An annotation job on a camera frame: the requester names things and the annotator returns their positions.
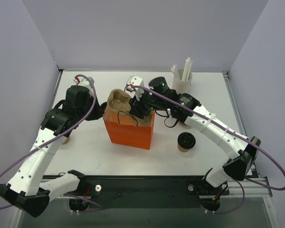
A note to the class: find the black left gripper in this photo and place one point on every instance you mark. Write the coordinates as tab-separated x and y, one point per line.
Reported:
97	111

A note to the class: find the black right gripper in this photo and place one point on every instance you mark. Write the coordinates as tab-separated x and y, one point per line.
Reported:
137	109

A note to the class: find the brown cardboard cup carrier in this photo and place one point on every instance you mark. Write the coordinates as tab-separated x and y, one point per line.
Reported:
118	110

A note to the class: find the orange paper bag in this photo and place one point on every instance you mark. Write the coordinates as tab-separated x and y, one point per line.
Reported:
130	131

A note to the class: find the black plastic cup lid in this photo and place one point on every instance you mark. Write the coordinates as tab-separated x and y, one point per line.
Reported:
187	139

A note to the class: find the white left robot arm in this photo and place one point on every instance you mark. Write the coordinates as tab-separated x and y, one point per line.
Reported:
25	190

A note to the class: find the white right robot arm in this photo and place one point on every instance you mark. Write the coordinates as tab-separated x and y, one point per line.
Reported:
189	111

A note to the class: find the white straw holder cup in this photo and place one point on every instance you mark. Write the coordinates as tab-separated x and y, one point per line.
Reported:
182	86

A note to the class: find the white wrapped straw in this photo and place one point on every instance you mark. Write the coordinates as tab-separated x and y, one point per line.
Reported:
187	69
175	72

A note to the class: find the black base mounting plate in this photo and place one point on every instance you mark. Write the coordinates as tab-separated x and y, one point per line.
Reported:
145	192

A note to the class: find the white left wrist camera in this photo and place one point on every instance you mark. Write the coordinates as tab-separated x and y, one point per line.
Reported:
85	85

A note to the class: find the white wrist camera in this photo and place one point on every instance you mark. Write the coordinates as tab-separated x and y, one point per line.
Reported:
135	84
85	85

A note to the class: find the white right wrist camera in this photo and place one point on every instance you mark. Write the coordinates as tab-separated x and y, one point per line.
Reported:
135	84

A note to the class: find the aluminium frame rail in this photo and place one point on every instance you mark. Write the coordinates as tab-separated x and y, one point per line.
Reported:
239	167

